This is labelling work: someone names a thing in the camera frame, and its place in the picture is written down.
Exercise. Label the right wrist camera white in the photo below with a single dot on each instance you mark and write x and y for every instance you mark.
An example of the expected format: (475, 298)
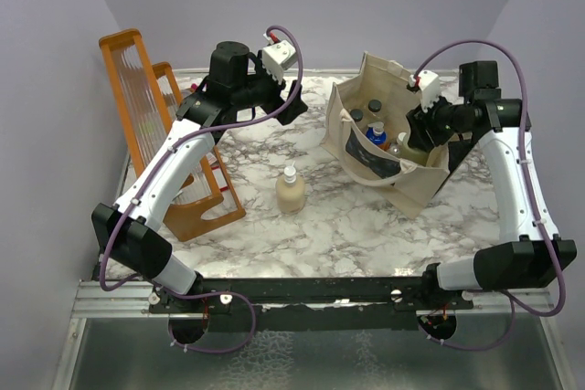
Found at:
(428, 84)

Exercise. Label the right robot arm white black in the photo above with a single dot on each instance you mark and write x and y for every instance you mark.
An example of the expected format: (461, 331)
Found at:
(531, 252)

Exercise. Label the aluminium frame rail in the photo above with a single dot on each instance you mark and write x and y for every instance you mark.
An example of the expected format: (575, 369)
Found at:
(140, 298)

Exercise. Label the short orange wooden rack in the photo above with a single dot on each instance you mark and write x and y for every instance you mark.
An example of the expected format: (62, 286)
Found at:
(204, 189)

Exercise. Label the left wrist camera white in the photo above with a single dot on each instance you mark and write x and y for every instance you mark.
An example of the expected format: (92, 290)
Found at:
(277, 58)

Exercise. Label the clear bottle black cap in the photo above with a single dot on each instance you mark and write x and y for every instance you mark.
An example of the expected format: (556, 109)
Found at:
(374, 107)

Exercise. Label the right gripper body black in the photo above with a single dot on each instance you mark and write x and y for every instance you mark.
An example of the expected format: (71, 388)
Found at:
(438, 124)

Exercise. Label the orange bottle blue cap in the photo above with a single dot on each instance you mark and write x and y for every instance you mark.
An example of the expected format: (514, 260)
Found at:
(376, 134)

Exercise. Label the beige canvas tote bag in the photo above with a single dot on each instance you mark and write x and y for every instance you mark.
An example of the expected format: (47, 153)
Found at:
(406, 185)

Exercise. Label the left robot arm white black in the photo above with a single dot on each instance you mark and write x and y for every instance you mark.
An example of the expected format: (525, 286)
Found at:
(237, 80)

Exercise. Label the tall orange wooden rack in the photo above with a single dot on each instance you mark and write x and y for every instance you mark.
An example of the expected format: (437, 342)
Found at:
(135, 90)

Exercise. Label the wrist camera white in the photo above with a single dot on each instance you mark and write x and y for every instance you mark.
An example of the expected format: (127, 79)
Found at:
(277, 58)
(428, 84)

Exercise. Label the silver chrome bottle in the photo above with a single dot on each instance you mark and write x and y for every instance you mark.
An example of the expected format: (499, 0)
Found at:
(394, 149)

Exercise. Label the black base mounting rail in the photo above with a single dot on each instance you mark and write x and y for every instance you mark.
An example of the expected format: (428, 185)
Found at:
(243, 317)

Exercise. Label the beige pump lotion bottle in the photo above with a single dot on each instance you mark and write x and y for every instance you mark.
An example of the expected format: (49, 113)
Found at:
(290, 191)

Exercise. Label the green bottle cream lid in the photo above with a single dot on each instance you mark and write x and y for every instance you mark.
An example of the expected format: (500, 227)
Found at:
(413, 154)

